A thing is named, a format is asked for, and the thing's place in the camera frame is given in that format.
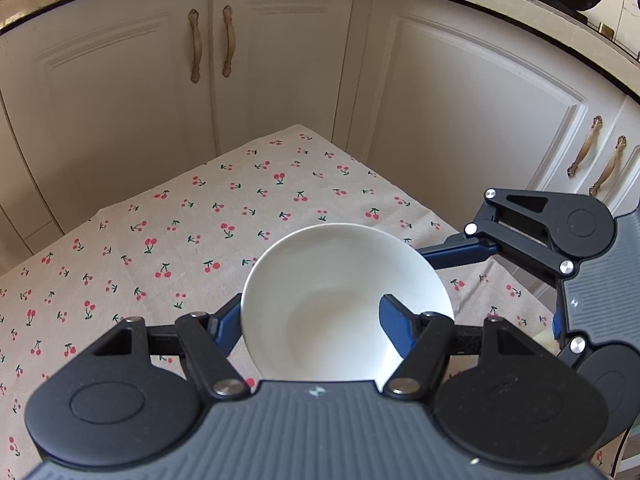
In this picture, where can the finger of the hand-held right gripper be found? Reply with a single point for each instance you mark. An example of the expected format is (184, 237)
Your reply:
(455, 252)
(575, 347)

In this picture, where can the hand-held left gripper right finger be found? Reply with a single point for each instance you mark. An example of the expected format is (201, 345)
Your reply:
(397, 325)

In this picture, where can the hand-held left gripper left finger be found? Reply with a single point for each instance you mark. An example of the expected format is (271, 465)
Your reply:
(227, 327)

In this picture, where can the white bowl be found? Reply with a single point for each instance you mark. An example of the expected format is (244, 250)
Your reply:
(325, 285)

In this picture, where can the cherry print tablecloth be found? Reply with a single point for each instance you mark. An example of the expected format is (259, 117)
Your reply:
(150, 220)

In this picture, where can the cream cabinet door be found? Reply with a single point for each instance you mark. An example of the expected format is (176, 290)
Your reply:
(285, 60)
(20, 200)
(100, 110)
(632, 120)
(475, 110)

